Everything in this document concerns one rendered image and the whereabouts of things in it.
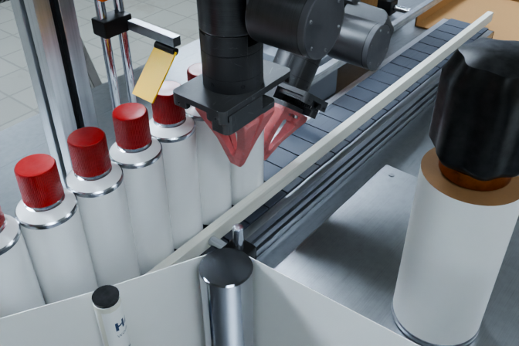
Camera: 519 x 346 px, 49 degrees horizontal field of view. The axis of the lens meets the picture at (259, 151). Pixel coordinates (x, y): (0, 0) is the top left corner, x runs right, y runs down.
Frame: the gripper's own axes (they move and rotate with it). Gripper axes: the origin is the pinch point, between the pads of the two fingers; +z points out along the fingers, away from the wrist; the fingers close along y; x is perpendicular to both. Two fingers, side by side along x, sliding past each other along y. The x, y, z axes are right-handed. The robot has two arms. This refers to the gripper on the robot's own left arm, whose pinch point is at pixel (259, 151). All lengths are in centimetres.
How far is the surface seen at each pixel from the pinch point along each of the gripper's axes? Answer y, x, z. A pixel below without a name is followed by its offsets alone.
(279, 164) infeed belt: -0.5, 7.2, 1.1
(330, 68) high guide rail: -3.0, 15.0, -14.9
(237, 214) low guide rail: 4.2, -6.0, 7.4
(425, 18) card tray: -12, 67, -40
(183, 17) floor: -205, 199, -39
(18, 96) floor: -199, 108, 33
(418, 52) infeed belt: -2, 43, -27
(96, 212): 2.0, -25.6, 9.3
